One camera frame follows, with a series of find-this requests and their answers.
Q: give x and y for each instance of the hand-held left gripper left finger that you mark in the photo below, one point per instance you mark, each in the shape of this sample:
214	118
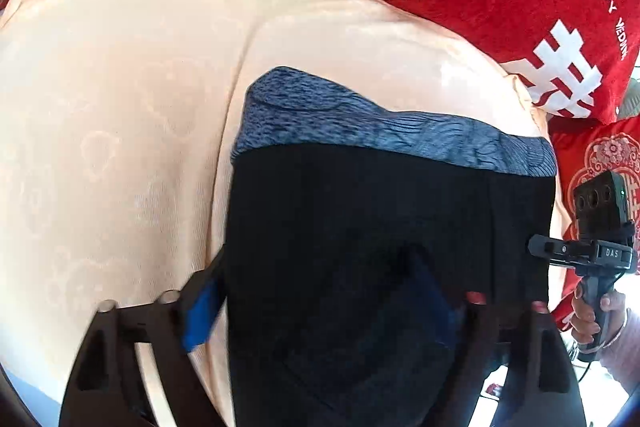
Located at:
200	312

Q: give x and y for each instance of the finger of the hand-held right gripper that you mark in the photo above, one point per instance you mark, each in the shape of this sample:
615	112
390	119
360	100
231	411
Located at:
560	251

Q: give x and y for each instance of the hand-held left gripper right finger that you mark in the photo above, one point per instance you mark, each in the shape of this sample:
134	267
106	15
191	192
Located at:
500	347

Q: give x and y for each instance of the black pants with blue waistband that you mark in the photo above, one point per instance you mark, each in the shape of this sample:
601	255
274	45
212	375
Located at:
380	257

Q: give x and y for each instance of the person's right forearm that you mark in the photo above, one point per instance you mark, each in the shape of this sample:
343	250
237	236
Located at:
622	352

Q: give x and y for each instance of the person's right hand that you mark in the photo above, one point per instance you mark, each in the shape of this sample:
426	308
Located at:
582	312

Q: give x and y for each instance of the red ornament pillow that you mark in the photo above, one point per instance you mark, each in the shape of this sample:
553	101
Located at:
585	157

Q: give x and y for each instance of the peach patterned blanket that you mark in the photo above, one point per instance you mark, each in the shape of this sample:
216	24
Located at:
120	132

